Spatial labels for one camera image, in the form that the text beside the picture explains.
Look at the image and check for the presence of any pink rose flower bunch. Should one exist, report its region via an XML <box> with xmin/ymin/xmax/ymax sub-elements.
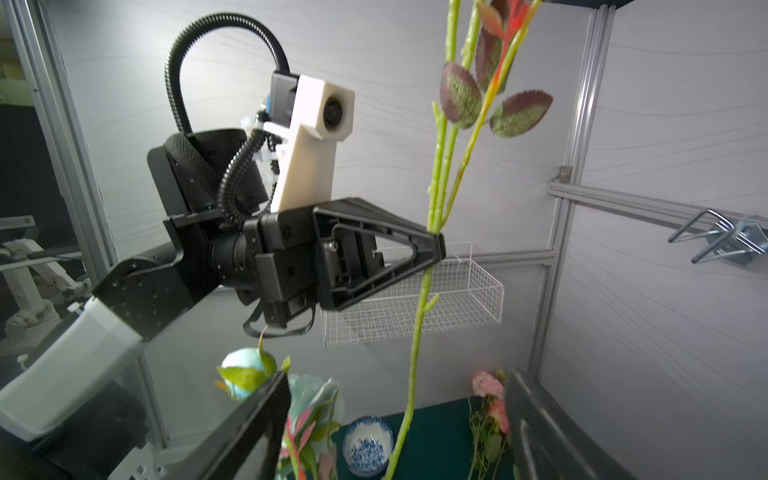
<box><xmin>467</xmin><ymin>369</ymin><xmax>509</xmax><ymax>479</ymax></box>

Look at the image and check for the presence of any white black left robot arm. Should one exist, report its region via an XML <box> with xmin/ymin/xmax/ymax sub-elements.
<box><xmin>1</xmin><ymin>12</ymin><xmax>446</xmax><ymax>479</ymax></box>

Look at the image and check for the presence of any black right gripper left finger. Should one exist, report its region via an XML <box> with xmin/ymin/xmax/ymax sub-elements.
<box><xmin>165</xmin><ymin>372</ymin><xmax>291</xmax><ymax>479</ymax></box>

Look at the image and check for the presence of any peach multi-bloom rose stem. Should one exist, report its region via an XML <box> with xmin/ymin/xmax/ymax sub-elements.
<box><xmin>384</xmin><ymin>1</ymin><xmax>541</xmax><ymax>479</ymax></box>

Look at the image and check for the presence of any white wire basket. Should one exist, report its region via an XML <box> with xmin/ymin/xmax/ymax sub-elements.
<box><xmin>319</xmin><ymin>242</ymin><xmax>506</xmax><ymax>349</ymax></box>

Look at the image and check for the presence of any metal hook clamp left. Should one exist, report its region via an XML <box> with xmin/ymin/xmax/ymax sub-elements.
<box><xmin>668</xmin><ymin>209</ymin><xmax>767</xmax><ymax>266</ymax></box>

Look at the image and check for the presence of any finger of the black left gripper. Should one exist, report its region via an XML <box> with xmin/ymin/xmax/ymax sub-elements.
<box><xmin>312</xmin><ymin>197</ymin><xmax>446</xmax><ymax>311</ymax></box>

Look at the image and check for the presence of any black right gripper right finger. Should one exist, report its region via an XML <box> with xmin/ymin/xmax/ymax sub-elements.
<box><xmin>506</xmin><ymin>368</ymin><xmax>633</xmax><ymax>480</ymax></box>

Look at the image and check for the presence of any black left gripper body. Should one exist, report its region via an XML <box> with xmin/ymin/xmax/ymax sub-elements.
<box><xmin>239</xmin><ymin>207</ymin><xmax>318</xmax><ymax>329</ymax></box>

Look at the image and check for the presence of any pale blue flower stem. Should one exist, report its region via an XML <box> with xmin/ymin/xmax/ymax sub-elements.
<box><xmin>216</xmin><ymin>342</ymin><xmax>343</xmax><ymax>479</ymax></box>

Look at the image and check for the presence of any aluminium crossbar rail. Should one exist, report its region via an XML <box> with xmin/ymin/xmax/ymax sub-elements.
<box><xmin>548</xmin><ymin>182</ymin><xmax>767</xmax><ymax>229</ymax></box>

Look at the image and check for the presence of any blue white ceramic bowl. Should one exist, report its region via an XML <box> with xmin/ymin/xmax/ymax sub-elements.
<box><xmin>342</xmin><ymin>416</ymin><xmax>395</xmax><ymax>478</ymax></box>

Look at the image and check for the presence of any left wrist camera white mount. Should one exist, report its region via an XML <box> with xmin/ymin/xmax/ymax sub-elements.
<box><xmin>263</xmin><ymin>74</ymin><xmax>355</xmax><ymax>213</ymax></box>

